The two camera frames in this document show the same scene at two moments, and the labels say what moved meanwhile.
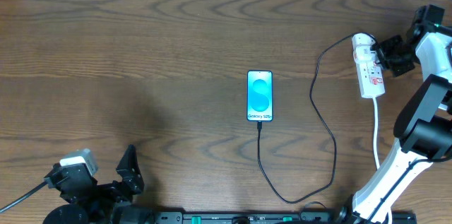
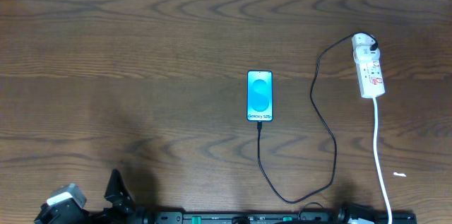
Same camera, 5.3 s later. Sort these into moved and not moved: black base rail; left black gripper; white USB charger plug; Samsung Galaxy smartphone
Moved: left black gripper
Not moved: black base rail; white USB charger plug; Samsung Galaxy smartphone
